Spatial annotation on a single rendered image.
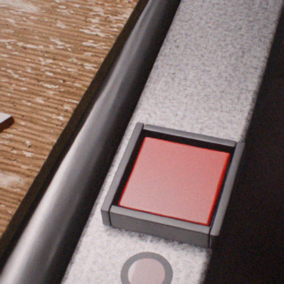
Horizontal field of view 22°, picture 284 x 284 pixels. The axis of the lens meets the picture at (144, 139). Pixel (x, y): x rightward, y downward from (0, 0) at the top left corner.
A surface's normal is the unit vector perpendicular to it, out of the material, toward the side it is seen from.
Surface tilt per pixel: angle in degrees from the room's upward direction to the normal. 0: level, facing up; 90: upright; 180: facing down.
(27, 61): 0
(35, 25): 0
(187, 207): 0
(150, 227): 90
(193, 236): 90
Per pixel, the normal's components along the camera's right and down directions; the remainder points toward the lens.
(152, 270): -0.06, -0.65
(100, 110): 0.31, -0.53
